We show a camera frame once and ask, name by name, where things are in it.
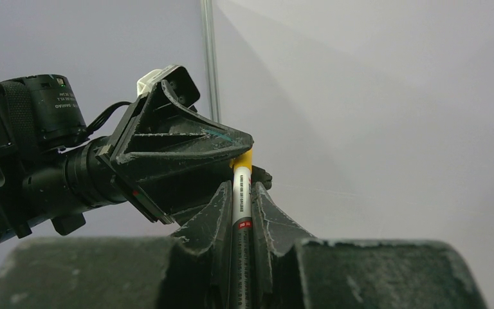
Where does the orange marker cap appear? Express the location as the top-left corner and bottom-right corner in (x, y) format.
(229, 149), (253, 172)

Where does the white orange marker pen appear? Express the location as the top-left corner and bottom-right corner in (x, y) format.
(228, 167), (255, 308)

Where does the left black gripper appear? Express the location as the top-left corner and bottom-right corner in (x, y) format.
(96, 80), (254, 225)

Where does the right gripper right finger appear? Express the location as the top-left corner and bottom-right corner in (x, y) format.
(252, 183), (487, 308)

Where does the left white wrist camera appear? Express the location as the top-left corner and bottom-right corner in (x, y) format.
(136, 64), (201, 108)

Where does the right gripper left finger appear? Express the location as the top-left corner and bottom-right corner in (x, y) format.
(0, 182), (232, 308)

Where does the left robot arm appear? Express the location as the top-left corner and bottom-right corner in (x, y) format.
(0, 68), (254, 244)

